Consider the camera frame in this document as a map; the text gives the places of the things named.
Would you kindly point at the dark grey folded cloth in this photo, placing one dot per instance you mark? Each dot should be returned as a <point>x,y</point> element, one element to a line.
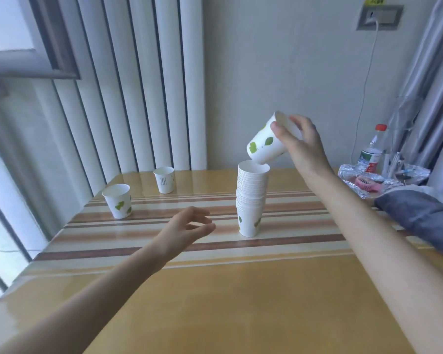
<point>421,213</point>

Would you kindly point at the person's right forearm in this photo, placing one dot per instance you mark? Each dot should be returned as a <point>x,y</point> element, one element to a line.
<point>384,254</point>

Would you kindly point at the white vertical blinds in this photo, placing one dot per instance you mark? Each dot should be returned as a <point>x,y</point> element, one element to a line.
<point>133,88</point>

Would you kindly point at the person's right hand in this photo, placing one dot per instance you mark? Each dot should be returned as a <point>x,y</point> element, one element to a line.
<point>305,146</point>

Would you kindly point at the grey window frame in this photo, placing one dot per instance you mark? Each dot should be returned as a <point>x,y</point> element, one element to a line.
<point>33,36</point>

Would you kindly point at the striped table cloth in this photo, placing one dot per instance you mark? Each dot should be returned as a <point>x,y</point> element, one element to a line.
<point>192,232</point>

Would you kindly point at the crumpled silver foil bag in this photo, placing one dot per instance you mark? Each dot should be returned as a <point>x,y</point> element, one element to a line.
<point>376,176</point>

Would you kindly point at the pink handheld fan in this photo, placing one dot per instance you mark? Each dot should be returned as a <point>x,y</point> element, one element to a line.
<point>369,182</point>

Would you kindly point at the white charger plug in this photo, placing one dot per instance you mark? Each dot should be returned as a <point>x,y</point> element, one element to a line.
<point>371,19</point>

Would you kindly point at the person's right thumb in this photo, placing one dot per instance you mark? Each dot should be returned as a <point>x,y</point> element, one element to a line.
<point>280,131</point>

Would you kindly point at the person's left forearm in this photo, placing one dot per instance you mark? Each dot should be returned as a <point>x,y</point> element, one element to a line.
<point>70,305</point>

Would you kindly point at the grey wall socket panel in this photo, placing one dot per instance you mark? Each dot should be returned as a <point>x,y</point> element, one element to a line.
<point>380,17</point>

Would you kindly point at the person's left hand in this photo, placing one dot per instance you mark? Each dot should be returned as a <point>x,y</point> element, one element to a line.
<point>177,231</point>

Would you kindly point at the person's left thumb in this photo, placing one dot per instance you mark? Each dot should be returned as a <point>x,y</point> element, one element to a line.
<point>202,230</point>

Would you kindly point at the stack of white paper cups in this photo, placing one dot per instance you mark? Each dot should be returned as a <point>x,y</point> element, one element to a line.
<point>251,197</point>

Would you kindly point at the white leaf-print paper cup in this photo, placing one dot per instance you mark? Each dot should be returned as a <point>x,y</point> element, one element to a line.
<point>117,201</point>
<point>267,140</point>

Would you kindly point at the grey curtain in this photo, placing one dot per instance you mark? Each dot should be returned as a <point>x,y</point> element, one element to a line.
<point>428,88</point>

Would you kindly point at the clear plastic bottle red cap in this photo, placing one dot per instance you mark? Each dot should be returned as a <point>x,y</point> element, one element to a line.
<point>373,151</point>

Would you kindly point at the white paper cup with text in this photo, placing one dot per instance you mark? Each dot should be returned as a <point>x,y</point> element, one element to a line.
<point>164,179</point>

